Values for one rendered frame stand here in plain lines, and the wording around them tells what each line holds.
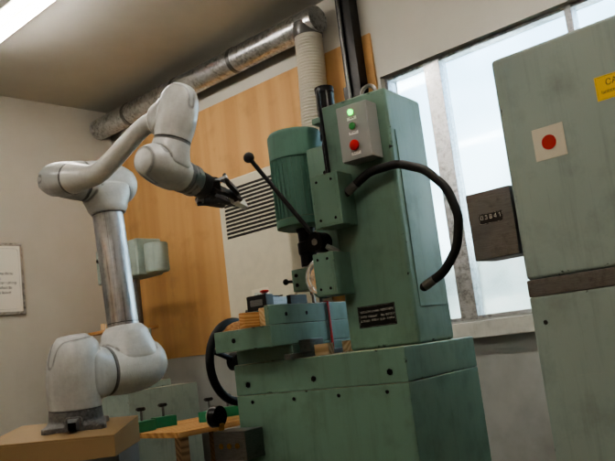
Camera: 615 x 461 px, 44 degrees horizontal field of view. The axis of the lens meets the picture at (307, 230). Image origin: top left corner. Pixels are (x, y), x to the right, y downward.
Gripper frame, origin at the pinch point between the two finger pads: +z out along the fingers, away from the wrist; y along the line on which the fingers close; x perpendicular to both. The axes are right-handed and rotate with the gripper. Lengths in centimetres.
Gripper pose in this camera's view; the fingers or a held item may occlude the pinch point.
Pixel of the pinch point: (238, 201)
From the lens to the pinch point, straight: 231.5
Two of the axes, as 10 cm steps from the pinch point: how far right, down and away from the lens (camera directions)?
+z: 5.2, 2.4, 8.2
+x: -4.2, -7.6, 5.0
